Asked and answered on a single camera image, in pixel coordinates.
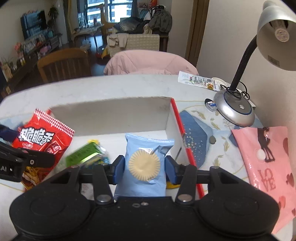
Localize red and white cardboard box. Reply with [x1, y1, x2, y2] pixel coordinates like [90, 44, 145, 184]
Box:
[51, 97, 195, 170]

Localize dark tv cabinet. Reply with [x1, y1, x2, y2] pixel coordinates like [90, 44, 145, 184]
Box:
[1, 33, 62, 98]

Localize pink quilted chair cover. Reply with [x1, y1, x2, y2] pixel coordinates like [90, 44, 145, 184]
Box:
[104, 50, 198, 75]

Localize wooden door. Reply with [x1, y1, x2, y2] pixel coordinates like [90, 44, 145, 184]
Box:
[185, 0, 210, 67]

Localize wooden dining chair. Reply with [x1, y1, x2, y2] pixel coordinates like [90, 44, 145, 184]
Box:
[37, 48, 91, 83]

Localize beige sofa with clothes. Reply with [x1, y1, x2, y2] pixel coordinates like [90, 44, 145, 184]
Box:
[102, 5, 173, 57]

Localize yellow snack pack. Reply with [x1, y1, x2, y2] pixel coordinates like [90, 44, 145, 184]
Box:
[166, 181, 180, 189]

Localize wooden coffee table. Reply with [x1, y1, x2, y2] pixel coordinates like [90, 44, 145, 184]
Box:
[72, 25, 104, 50]

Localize pink plastic pouch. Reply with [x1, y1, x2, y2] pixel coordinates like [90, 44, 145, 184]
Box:
[232, 126, 295, 234]

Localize yellow jelly cup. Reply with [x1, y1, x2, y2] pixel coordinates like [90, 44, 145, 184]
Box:
[88, 139, 100, 145]

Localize blue candy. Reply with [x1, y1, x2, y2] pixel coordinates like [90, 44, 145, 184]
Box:
[98, 157, 110, 165]

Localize silver desk lamp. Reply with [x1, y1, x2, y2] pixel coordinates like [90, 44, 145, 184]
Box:
[214, 1, 295, 127]

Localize light blue cookie pack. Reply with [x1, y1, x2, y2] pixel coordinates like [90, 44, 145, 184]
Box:
[114, 133, 175, 200]

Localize flat screen television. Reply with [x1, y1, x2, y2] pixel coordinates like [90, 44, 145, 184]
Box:
[20, 10, 47, 40]

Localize red chips snack bag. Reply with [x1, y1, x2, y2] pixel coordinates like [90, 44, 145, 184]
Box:
[12, 109, 75, 190]

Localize green wafer snack pack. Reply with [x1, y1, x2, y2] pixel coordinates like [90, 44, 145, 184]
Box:
[66, 143, 108, 169]

